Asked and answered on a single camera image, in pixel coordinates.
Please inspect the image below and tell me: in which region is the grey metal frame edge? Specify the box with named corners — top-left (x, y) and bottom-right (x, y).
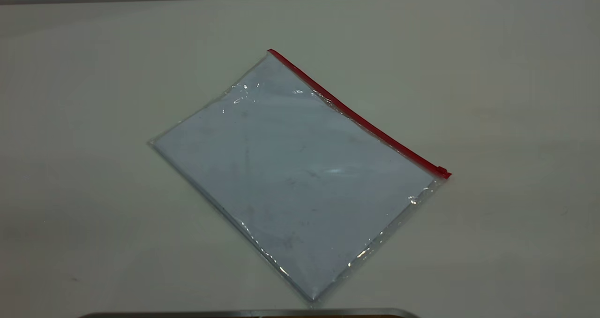
top-left (77, 308), bottom-right (420, 318)

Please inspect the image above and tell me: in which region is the clear plastic red zipper bag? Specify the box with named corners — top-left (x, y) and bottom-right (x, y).
top-left (147, 48), bottom-right (453, 305)

